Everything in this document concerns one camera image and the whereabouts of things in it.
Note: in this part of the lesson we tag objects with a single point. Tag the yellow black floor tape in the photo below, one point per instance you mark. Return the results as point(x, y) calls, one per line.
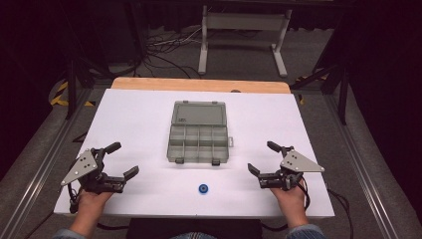
point(301, 98)

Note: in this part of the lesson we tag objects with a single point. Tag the black panel under table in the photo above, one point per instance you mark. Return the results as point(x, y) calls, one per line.
point(195, 227)

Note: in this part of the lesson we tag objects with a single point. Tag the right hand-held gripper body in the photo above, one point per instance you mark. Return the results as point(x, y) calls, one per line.
point(298, 162)

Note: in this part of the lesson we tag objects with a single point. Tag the person's right hand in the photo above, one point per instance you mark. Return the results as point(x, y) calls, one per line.
point(291, 199)

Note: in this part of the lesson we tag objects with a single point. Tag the aluminium floor rail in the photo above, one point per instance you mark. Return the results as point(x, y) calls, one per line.
point(368, 166)
point(40, 166)

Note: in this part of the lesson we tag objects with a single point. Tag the black metal stand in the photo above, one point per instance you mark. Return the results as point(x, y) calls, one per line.
point(341, 86)

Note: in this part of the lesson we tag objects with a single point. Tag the person's left hand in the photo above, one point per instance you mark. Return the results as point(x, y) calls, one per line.
point(91, 201)

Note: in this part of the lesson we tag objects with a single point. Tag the person's blue denim sleeve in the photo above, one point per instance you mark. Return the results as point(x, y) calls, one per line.
point(307, 232)
point(66, 234)

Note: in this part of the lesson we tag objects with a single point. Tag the clear grey compartment box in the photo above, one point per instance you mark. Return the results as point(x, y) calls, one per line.
point(198, 136)

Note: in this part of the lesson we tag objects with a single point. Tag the small blue round wheel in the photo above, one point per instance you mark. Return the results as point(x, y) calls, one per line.
point(203, 189)

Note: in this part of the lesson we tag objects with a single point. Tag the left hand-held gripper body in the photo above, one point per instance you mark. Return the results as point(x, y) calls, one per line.
point(84, 166)

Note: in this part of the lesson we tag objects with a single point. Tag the white metal stand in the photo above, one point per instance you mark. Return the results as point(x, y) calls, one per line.
point(244, 23)

